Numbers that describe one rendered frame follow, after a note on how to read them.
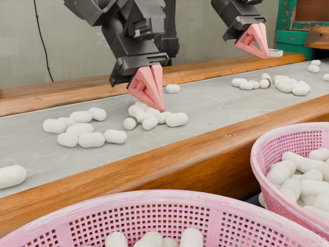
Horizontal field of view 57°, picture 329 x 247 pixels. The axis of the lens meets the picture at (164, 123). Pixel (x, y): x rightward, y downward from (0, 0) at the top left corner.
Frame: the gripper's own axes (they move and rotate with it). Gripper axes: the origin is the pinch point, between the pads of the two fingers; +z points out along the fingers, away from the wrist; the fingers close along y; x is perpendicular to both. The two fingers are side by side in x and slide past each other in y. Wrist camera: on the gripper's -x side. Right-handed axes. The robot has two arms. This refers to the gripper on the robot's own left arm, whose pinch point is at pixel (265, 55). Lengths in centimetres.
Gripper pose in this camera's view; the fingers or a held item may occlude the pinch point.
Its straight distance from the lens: 75.2
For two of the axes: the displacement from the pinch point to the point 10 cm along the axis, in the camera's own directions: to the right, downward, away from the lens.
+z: 4.6, 8.2, -3.5
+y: 8.0, -2.1, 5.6
